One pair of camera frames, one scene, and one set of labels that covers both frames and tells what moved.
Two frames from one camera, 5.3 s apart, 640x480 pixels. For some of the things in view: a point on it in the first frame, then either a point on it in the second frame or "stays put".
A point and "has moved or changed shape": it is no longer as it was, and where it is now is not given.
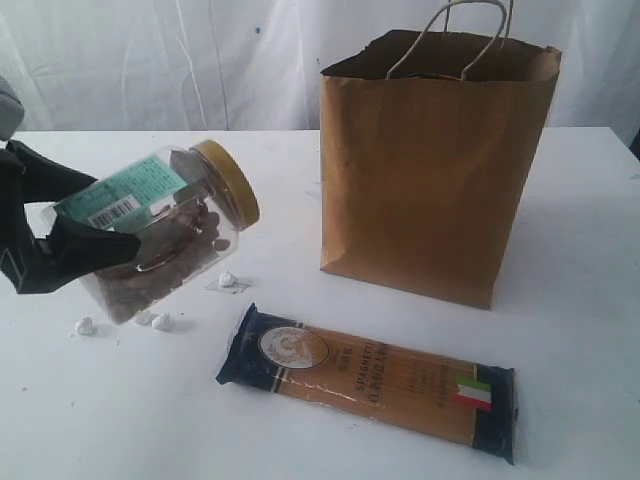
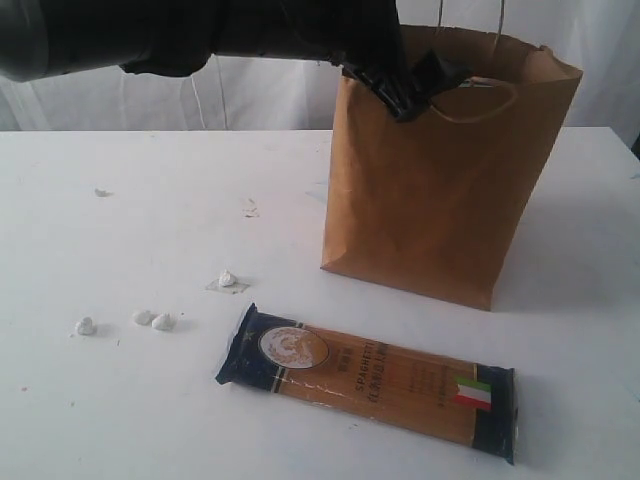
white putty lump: x=86 y=327 stays put
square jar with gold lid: x=186 y=206 → x=477 y=81
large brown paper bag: x=428 y=140 has moved or changed shape
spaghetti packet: x=462 y=404 stays put
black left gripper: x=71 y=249 → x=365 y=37
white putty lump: x=143 y=318 stays put
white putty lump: x=162 y=321 stays put
